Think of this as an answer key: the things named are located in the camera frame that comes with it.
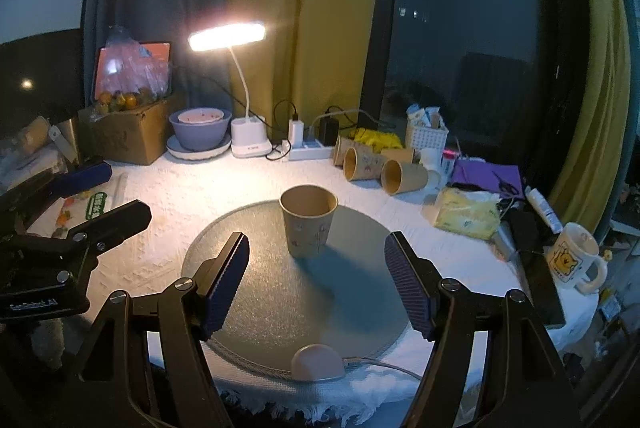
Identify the lavender plate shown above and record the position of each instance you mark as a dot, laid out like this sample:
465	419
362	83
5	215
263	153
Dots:
175	151

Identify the yellow curtain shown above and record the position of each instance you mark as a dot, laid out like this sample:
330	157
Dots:
320	8
595	58

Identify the small white cup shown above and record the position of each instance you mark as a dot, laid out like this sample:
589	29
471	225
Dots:
431	159

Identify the white tube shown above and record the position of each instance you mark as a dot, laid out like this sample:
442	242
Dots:
544	209

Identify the black power adapter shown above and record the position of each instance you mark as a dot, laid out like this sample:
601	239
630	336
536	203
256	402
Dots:
329	130

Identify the white inner bowl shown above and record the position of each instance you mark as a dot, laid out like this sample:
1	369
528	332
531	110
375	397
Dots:
201	116

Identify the purple cloth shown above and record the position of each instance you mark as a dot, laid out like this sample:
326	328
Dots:
480	175

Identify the plastic bag of oranges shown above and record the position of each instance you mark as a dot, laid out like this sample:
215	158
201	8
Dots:
131	73

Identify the black phone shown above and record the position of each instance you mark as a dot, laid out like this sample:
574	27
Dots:
542	278

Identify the clear plastic bag pile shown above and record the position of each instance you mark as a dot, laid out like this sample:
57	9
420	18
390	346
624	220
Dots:
30	153

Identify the cardboard box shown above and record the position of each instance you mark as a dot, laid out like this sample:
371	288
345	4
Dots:
132	136

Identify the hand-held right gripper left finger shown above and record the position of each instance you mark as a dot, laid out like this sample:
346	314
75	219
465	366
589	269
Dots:
227	288

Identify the white tablecloth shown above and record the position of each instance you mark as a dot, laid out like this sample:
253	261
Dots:
165	208

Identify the yellow tissue pack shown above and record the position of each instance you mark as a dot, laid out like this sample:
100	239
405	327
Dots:
465	213

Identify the brown paper cup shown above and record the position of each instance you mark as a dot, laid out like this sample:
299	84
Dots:
342	147
400	154
361	164
406	177
306	228

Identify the cream bear mug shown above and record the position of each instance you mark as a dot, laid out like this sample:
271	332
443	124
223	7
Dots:
570	258

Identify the yellow cloth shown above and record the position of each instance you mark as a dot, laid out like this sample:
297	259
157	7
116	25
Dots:
380	138

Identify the white desk lamp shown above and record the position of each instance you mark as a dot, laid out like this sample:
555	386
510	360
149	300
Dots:
250	139

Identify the white power strip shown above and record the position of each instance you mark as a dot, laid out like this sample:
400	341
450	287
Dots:
312	152

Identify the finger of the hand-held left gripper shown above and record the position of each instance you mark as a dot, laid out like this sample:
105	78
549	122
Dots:
117	218
87	175

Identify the white plastic basket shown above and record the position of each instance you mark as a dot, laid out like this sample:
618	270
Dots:
425	133

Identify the white round puck device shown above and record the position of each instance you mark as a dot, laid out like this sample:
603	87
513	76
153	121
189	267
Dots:
317	363

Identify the white charger plug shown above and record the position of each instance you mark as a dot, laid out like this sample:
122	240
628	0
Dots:
295	131

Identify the round grey placemat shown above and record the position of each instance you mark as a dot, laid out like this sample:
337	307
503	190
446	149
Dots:
300	303

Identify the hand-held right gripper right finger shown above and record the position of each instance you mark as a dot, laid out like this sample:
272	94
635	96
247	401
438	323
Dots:
407	284

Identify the lavender bowl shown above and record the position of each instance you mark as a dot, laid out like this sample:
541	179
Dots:
200	136

